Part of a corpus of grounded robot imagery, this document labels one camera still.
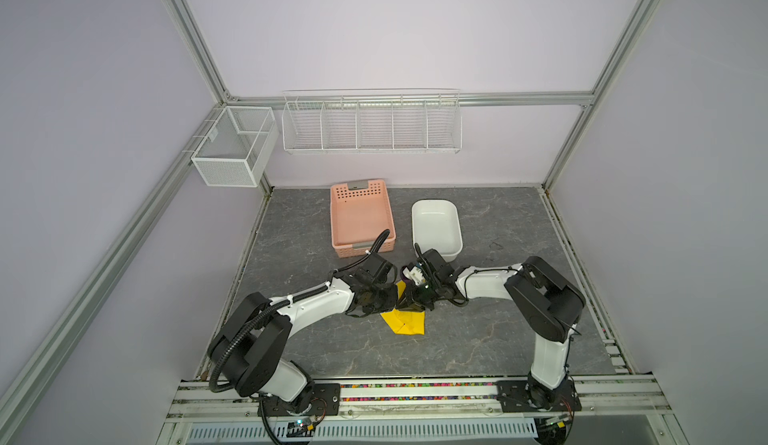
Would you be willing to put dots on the white vented cable duct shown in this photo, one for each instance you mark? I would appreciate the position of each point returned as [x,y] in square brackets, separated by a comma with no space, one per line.
[342,431]

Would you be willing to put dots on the white oval tray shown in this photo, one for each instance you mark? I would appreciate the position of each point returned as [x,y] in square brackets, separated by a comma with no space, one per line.
[436,225]

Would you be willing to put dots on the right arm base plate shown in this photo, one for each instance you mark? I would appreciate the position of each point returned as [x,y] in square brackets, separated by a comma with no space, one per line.
[520,395]

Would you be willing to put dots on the aluminium front rail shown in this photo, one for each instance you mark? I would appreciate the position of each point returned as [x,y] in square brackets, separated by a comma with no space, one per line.
[491,397]

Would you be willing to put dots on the white wire wall shelf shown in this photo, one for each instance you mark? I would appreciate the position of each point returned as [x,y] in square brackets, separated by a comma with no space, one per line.
[390,120]

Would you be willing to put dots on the white mesh wall box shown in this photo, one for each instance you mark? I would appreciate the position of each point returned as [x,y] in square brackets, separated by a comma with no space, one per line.
[237,147]

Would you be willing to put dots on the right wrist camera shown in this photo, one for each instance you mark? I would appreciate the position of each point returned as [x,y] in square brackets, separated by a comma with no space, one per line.
[413,276]

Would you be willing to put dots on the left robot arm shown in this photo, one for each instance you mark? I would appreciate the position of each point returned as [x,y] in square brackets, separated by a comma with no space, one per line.
[247,352]

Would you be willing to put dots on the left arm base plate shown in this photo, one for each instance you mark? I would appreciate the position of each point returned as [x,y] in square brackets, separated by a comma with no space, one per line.
[318,399]

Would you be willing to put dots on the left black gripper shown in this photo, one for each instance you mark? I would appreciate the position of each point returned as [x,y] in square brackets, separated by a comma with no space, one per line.
[391,301]

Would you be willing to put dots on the yellow paper napkin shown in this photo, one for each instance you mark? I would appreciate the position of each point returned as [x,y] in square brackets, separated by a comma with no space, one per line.
[403,322]

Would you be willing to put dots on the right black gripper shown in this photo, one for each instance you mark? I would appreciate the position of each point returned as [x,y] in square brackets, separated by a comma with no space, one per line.
[410,298]

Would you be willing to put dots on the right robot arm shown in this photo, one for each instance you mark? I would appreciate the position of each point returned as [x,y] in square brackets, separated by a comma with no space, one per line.
[550,304]

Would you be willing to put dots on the pink plastic basket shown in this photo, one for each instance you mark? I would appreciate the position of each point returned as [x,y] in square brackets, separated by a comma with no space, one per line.
[359,212]

